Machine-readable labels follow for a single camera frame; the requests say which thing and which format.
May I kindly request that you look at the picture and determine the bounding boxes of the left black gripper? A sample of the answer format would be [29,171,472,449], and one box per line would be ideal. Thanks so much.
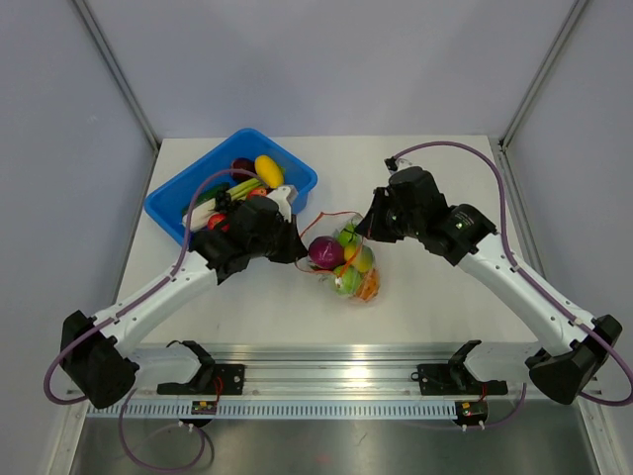
[249,214,308,264]

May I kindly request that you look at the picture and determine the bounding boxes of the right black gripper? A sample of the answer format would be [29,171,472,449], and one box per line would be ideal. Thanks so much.
[357,187,424,243]

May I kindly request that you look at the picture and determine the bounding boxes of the purple toy onion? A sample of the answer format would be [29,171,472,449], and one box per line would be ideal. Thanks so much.
[308,236,345,270]

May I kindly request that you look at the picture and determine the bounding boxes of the clear orange-zip bag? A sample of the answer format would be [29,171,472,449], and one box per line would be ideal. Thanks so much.
[295,211,381,304]

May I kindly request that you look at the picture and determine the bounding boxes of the green striped toy melon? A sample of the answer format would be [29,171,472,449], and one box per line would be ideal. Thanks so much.
[336,222,363,247]

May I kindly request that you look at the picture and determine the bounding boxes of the yellow-green toy mango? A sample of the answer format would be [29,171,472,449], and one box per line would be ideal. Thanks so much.
[344,243,374,273]

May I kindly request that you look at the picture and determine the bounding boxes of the green toy apple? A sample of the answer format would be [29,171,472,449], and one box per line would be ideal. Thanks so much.
[333,265,364,296]

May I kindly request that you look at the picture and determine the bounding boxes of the toy orange persimmon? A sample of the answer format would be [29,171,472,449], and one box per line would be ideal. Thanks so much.
[355,268,381,302]

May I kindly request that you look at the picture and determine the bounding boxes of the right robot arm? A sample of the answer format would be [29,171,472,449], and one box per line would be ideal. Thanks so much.
[356,166,622,405]

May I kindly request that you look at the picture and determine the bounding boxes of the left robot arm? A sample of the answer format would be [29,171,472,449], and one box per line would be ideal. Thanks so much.
[60,186,307,409]

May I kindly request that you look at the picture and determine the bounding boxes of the small red toy tomato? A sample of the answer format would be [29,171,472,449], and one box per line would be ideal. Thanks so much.
[207,213,229,232]

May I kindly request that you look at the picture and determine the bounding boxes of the dark toy grapes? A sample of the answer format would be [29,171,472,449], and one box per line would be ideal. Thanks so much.
[214,191,234,214]

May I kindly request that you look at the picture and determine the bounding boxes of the yellow toy lemon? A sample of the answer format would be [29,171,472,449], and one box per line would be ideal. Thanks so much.
[254,154,284,188]

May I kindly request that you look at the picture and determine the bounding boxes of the white toy radish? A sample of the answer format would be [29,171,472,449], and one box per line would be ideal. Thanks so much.
[182,199,217,232]

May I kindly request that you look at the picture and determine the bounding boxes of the dark toy eggplant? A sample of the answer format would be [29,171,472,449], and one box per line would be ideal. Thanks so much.
[230,157,255,182]

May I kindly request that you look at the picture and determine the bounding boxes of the blue plastic bin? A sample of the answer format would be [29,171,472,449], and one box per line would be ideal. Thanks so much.
[142,127,318,248]

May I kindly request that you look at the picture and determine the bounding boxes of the left circuit board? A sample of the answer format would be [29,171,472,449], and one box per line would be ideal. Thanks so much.
[191,400,218,415]

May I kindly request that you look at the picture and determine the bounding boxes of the circuit board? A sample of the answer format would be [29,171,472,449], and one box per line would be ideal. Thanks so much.
[456,400,489,425]
[191,400,218,415]

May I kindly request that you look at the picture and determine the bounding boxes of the right circuit board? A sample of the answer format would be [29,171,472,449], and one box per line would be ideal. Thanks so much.
[456,400,489,425]

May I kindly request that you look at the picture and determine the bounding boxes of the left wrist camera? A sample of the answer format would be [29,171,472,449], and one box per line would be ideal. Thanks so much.
[267,185,298,223]

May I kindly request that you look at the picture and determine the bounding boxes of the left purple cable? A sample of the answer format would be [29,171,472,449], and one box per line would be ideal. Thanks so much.
[43,168,263,469]

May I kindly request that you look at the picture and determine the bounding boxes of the purple cable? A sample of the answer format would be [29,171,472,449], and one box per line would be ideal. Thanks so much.
[384,141,633,430]
[43,168,263,469]

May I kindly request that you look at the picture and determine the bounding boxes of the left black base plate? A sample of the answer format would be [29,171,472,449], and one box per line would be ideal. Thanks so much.
[156,363,246,396]

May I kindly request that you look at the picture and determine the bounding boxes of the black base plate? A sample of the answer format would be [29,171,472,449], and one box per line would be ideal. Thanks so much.
[409,363,508,396]
[156,363,246,396]

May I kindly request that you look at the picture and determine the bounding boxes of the aluminium front rail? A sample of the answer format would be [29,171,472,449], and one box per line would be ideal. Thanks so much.
[65,343,605,401]

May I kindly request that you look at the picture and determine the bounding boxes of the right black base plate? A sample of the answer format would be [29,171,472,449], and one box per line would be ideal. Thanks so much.
[409,363,508,396]

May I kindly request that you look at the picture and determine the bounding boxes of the white slotted cable duct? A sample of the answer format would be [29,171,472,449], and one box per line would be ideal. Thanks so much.
[87,400,459,421]

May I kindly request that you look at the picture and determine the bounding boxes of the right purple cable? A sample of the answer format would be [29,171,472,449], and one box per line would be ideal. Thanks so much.
[384,141,633,430]

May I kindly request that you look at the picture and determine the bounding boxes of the right aluminium frame post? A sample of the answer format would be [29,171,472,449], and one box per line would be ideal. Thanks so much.
[498,0,591,152]

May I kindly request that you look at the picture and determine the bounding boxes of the aluminium frame post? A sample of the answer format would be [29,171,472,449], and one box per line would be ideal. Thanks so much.
[69,0,161,155]
[498,0,591,152]

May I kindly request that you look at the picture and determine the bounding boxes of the left aluminium frame post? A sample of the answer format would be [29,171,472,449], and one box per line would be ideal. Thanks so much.
[69,0,161,155]

